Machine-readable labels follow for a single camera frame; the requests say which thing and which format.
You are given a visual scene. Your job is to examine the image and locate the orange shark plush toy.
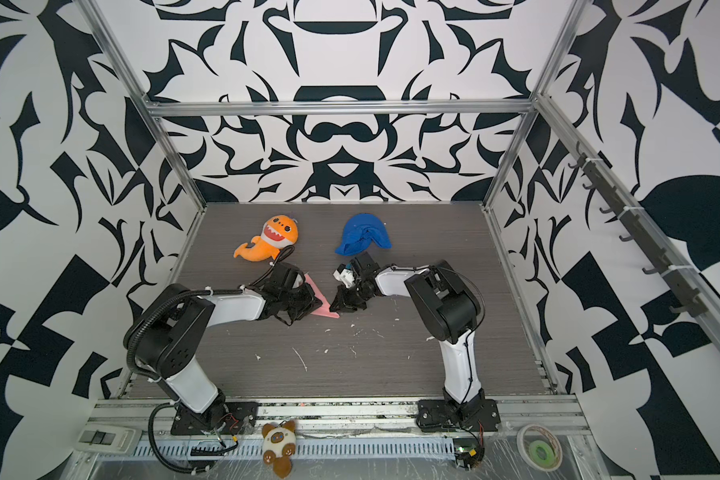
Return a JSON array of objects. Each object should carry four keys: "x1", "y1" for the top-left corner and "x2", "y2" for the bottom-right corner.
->
[{"x1": 233, "y1": 215, "x2": 299, "y2": 262}]

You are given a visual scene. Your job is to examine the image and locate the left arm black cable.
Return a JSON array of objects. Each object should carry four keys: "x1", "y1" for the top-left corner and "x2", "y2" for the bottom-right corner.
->
[{"x1": 147, "y1": 401, "x2": 241, "y2": 476}]

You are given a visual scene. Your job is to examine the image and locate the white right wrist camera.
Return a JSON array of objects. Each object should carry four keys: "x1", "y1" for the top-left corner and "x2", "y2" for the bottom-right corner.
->
[{"x1": 333, "y1": 264, "x2": 356, "y2": 288}]

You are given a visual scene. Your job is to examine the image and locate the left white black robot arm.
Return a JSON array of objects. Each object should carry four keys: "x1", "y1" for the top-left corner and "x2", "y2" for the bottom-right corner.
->
[{"x1": 123, "y1": 263, "x2": 323, "y2": 433}]

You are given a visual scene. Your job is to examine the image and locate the small electronics board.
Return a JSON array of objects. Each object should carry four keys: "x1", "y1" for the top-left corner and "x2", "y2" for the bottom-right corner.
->
[{"x1": 453, "y1": 437, "x2": 485, "y2": 470}]

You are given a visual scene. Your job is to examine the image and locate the blue cloth cap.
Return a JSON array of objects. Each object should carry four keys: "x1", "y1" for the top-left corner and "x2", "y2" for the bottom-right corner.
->
[{"x1": 335, "y1": 213, "x2": 392, "y2": 257}]

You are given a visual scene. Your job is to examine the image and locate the pink paper sheet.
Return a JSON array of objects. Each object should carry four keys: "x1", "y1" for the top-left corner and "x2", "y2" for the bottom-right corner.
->
[{"x1": 305, "y1": 274, "x2": 340, "y2": 319}]

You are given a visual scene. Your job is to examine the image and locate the brown white plush toy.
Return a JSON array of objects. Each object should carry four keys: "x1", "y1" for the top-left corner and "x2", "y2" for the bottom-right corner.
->
[{"x1": 261, "y1": 419, "x2": 297, "y2": 479}]

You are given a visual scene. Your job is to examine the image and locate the white switch box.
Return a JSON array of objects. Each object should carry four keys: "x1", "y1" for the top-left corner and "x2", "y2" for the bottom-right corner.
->
[{"x1": 75, "y1": 423, "x2": 142, "y2": 456}]

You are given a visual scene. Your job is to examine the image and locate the black hook rail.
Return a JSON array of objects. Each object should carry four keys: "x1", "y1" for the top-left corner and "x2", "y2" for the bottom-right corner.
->
[{"x1": 569, "y1": 152, "x2": 709, "y2": 318}]

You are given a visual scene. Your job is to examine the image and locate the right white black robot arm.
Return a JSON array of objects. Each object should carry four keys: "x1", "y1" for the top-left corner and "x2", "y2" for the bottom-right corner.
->
[{"x1": 330, "y1": 253, "x2": 501, "y2": 434}]

